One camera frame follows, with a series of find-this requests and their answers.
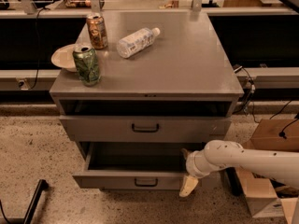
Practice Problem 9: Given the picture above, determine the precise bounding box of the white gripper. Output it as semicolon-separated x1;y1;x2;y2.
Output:
179;148;215;198

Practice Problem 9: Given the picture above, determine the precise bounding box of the grey drawer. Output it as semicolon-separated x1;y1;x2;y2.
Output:
60;116;231;143
73;142;203;190

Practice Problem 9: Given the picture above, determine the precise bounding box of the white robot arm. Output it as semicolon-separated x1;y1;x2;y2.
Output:
179;140;299;197

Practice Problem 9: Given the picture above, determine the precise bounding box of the open cardboard box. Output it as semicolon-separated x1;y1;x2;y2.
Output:
235;119;299;224

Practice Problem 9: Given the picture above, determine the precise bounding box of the grey metal drawer cabinet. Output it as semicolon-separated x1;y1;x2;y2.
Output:
49;9;245;192

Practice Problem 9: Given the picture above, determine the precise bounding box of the grey top drawer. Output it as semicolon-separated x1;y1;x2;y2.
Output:
60;116;231;143

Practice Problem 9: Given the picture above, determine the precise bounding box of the black bar beside cabinet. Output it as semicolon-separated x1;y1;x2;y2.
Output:
226;168;243;196

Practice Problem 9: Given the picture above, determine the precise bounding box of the clear plastic water bottle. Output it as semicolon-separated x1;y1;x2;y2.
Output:
117;28;161;59

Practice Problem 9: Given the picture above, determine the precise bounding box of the black metal stand leg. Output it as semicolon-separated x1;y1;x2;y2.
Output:
0;179;50;224

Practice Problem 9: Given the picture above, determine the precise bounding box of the green soda can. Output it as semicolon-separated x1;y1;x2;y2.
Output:
73;44;100;86

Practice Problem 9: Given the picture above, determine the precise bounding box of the orange soda can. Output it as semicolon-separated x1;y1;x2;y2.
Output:
86;13;108;49

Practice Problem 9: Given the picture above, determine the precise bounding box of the black cables right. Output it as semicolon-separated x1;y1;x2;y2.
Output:
233;63;299;140

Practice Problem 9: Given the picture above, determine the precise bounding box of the black power cable left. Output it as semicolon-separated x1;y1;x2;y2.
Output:
19;7;50;91

